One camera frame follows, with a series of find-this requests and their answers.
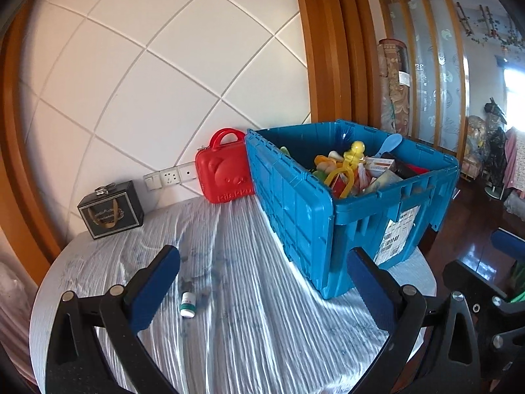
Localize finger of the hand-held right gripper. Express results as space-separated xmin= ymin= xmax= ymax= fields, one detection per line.
xmin=442 ymin=259 xmax=525 ymax=378
xmin=491 ymin=229 xmax=525 ymax=263

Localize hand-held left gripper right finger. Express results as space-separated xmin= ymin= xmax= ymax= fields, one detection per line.
xmin=346 ymin=247 xmax=480 ymax=394

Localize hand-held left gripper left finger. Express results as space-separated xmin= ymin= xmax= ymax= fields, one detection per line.
xmin=46 ymin=245 xmax=181 ymax=394

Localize small white green bottle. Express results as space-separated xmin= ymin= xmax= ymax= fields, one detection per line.
xmin=179 ymin=291 xmax=197 ymax=318

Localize blue plastic storage crate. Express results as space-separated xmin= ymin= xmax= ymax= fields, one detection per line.
xmin=245 ymin=120 xmax=459 ymax=300

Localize yellow toy figure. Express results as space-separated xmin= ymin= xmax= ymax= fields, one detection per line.
xmin=324 ymin=142 xmax=368 ymax=198

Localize cloth-covered round desktop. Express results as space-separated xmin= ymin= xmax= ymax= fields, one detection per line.
xmin=30 ymin=195 xmax=437 ymax=394

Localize pink hanging cloth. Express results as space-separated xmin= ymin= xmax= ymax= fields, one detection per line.
xmin=502 ymin=127 xmax=525 ymax=191

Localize black gift box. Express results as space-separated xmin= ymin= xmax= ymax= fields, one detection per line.
xmin=78 ymin=181 xmax=145 ymax=241

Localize dark hanging clothes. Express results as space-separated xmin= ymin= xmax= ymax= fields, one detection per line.
xmin=484 ymin=98 xmax=509 ymax=198

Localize white orange printed box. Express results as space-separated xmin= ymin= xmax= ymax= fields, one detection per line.
xmin=363 ymin=157 xmax=396 ymax=177

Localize red bear carry case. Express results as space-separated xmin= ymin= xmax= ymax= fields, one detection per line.
xmin=195 ymin=128 xmax=257 ymax=204

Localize orange plush toy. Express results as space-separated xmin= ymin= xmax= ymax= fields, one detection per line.
xmin=314 ymin=154 xmax=341 ymax=174

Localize clear plastic bag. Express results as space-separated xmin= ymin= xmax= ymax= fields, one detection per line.
xmin=0 ymin=263 xmax=42 ymax=378

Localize light blue plastic spoon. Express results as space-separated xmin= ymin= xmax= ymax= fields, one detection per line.
xmin=379 ymin=133 xmax=400 ymax=159

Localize wooden slat glass partition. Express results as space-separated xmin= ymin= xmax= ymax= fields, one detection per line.
xmin=369 ymin=0 xmax=468 ymax=152

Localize rolled patterned carpet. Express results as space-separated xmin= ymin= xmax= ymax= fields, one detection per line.
xmin=377 ymin=38 xmax=413 ymax=136

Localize green vine wall decoration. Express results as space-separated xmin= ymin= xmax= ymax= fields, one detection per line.
xmin=455 ymin=2 xmax=525 ymax=54

